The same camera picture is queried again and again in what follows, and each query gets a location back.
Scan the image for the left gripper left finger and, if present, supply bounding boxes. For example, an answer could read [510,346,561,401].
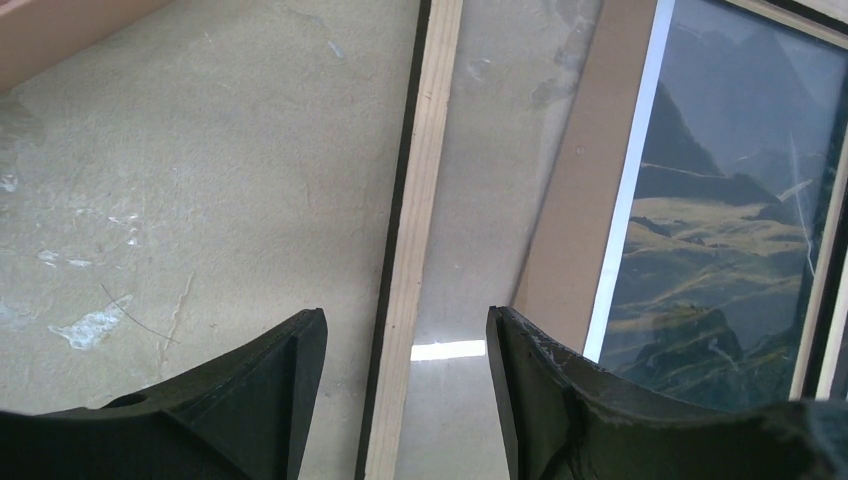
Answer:
[1,309,328,479]

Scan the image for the wooden picture frame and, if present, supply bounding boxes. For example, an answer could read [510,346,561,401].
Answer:
[355,1,847,479]

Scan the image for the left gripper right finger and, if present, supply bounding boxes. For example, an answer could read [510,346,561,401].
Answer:
[486,307,847,479]

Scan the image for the brown backing board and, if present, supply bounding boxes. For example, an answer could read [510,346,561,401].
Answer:
[513,1,665,351]

